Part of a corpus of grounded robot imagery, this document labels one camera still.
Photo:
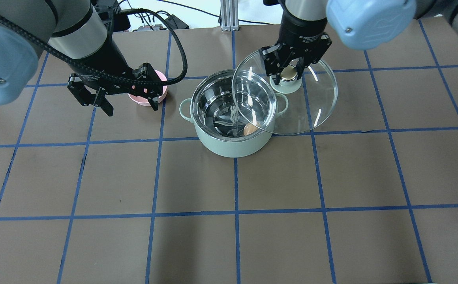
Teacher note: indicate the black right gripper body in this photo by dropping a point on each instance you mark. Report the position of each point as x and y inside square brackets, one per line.
[301, 30]

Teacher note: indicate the brown egg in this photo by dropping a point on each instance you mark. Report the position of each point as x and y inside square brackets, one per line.
[250, 129]

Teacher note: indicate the glass pot lid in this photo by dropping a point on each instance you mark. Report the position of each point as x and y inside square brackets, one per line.
[294, 106]

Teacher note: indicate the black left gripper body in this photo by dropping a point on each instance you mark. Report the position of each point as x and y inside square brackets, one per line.
[103, 60]

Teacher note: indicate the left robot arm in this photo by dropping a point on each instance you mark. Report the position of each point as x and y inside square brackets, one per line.
[74, 32]

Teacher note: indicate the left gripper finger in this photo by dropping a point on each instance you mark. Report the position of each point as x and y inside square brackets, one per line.
[103, 103]
[153, 101]

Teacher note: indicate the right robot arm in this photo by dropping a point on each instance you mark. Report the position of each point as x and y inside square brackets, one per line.
[360, 24]

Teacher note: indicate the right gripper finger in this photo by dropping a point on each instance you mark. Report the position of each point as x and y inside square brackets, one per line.
[276, 79]
[300, 67]

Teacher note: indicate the aluminium frame post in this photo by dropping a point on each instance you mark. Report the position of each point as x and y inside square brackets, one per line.
[229, 15]

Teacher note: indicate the pale green electric pot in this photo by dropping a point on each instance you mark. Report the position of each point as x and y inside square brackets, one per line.
[212, 111]

